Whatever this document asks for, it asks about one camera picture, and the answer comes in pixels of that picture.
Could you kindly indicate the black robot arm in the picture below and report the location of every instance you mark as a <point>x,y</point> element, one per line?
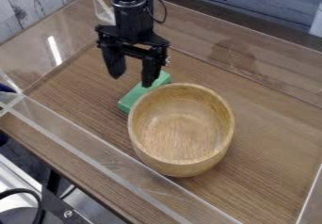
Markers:
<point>132,38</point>

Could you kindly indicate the black table leg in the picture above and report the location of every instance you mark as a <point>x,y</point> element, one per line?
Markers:
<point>53,182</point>

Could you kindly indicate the brown wooden bowl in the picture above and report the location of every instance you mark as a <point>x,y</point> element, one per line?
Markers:
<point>180,127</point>

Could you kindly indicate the metal table bracket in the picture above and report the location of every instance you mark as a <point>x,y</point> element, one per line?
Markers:
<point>56,212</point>

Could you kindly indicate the green rectangular block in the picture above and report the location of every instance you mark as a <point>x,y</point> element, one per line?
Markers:
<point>127,101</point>

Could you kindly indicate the clear acrylic tray wall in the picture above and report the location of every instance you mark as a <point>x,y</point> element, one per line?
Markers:
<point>61,114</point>

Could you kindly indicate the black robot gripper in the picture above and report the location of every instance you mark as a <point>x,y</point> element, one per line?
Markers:
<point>129,37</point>

